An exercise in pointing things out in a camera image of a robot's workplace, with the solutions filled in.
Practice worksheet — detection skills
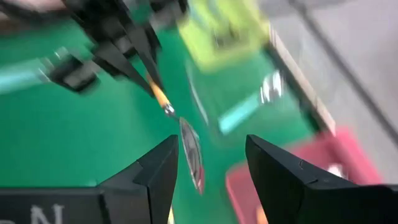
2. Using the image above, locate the silver spoon orange handle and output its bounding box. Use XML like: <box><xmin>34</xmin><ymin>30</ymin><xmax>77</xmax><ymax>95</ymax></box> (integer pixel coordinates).
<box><xmin>145</xmin><ymin>73</ymin><xmax>206</xmax><ymax>196</ymax></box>

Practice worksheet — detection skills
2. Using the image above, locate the green table mat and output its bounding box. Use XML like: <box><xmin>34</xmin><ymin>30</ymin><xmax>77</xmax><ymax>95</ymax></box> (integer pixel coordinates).
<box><xmin>0</xmin><ymin>18</ymin><xmax>315</xmax><ymax>224</ymax></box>

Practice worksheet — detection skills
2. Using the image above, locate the pink plastic bin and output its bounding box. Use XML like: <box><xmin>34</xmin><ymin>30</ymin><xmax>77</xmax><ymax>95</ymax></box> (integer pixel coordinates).
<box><xmin>225</xmin><ymin>126</ymin><xmax>384</xmax><ymax>224</ymax></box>

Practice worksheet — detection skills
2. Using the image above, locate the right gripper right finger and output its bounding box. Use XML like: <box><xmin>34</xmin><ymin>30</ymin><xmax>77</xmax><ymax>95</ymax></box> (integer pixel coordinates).
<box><xmin>244</xmin><ymin>134</ymin><xmax>398</xmax><ymax>224</ymax></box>

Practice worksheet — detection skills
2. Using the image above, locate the yellow-green plastic bin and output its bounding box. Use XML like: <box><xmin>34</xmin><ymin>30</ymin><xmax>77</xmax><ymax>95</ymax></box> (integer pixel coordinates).
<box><xmin>177</xmin><ymin>0</ymin><xmax>271</xmax><ymax>73</ymax></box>

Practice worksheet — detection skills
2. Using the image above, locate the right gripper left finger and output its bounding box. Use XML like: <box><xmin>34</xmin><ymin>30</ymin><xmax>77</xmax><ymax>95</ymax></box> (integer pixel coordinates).
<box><xmin>0</xmin><ymin>134</ymin><xmax>180</xmax><ymax>224</ymax></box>

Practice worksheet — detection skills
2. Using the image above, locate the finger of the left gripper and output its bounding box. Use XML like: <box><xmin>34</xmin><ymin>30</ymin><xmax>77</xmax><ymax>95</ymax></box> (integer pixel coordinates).
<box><xmin>123</xmin><ymin>21</ymin><xmax>166</xmax><ymax>92</ymax></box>
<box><xmin>92</xmin><ymin>39</ymin><xmax>157</xmax><ymax>97</ymax></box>

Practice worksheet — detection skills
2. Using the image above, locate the silver spoon teal handle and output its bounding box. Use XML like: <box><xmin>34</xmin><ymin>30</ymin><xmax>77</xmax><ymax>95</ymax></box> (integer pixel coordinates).
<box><xmin>216</xmin><ymin>70</ymin><xmax>284</xmax><ymax>136</ymax></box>
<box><xmin>0</xmin><ymin>46</ymin><xmax>68</xmax><ymax>96</ymax></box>

